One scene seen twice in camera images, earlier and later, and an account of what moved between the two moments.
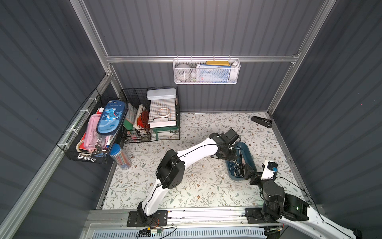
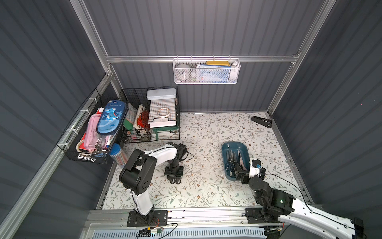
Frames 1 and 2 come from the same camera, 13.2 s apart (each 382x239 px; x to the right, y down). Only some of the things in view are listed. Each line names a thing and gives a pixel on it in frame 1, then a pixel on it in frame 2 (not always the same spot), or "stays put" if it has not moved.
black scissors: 239,170 to 231,164
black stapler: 262,121 stays put
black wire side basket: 90,134 stays put
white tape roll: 183,71 stays put
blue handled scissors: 232,167 to 239,166
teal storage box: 236,168 stays put
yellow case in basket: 224,63 stays put
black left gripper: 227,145 to 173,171
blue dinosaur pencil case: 111,118 stays put
